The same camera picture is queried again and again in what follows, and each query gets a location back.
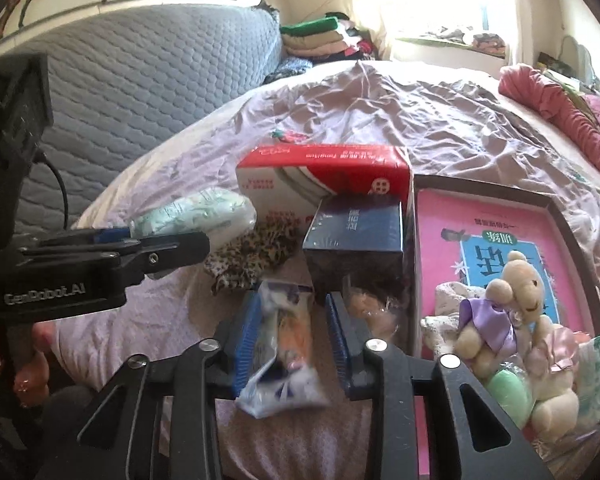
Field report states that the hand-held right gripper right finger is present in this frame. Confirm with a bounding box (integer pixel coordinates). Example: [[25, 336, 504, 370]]
[[325, 292, 556, 480]]

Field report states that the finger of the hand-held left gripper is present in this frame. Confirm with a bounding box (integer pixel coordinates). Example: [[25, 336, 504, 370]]
[[122, 232, 212, 278], [39, 227, 143, 252]]

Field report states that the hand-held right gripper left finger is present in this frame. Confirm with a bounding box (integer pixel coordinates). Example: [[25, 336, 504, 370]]
[[77, 292, 264, 480]]

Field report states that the white blue snack packet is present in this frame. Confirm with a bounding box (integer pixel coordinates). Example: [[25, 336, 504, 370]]
[[235, 280, 331, 418]]

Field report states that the green white tissue pack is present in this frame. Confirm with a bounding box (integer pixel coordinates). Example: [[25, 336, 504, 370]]
[[130, 187, 257, 281]]

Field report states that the cream teddy bear purple dress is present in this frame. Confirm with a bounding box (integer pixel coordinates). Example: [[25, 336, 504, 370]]
[[452, 250, 556, 378]]

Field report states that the dark framed tray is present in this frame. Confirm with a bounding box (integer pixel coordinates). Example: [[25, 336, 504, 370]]
[[411, 175, 600, 461]]

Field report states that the pale green soft ball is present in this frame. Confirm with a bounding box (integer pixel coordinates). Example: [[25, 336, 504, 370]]
[[482, 367, 536, 428]]

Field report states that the pale green soft packet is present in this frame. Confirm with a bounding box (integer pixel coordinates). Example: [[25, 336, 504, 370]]
[[577, 335, 600, 413]]

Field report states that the person's left hand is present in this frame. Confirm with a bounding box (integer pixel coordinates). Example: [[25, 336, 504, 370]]
[[0, 320, 53, 408]]

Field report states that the clear plastic bag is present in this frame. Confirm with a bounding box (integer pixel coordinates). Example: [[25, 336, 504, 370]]
[[342, 280, 413, 356]]

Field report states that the leopard print scrunchie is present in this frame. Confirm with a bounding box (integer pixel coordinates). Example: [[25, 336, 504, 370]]
[[202, 217, 301, 297]]

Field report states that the dark blue box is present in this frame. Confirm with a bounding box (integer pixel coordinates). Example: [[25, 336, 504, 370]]
[[301, 195, 406, 306]]

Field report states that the white knitted cloth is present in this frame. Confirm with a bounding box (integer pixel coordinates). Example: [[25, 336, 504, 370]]
[[420, 280, 491, 356]]

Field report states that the pink blue book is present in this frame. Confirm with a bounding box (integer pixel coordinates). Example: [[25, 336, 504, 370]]
[[415, 187, 598, 461]]

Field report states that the grey quilted headboard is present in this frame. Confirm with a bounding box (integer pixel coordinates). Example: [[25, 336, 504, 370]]
[[10, 7, 283, 233]]

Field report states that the red white tissue box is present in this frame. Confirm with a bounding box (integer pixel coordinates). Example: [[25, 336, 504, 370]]
[[236, 144, 413, 233]]

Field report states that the cream teddy bear pink dress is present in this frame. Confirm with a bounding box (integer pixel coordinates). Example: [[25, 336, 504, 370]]
[[522, 315, 581, 431]]

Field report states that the dark knitted blanket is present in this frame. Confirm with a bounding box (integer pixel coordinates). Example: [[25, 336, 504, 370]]
[[262, 57, 313, 86]]

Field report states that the purple floral bedsheet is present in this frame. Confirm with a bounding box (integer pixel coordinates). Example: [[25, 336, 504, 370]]
[[45, 60, 600, 480]]

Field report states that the stack of folded clothes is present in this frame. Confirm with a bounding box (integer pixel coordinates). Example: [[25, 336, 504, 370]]
[[280, 15, 381, 63]]

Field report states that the pink quilt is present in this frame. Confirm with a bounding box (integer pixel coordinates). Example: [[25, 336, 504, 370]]
[[497, 62, 600, 191]]

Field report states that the windowsill bedding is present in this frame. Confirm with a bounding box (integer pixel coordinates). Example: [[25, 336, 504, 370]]
[[395, 25, 508, 58]]

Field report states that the black cable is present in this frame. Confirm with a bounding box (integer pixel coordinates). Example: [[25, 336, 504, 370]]
[[36, 150, 70, 232]]

